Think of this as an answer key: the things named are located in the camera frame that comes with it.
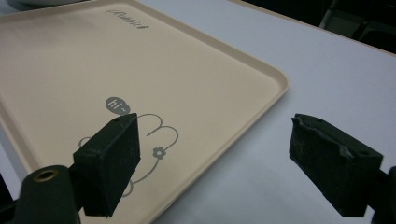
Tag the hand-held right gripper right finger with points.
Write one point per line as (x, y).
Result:
(330, 168)

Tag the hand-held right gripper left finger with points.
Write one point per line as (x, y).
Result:
(106, 161)

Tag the beige printed plastic tray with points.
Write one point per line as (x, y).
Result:
(174, 77)

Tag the dark furniture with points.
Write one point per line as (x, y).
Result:
(358, 21)

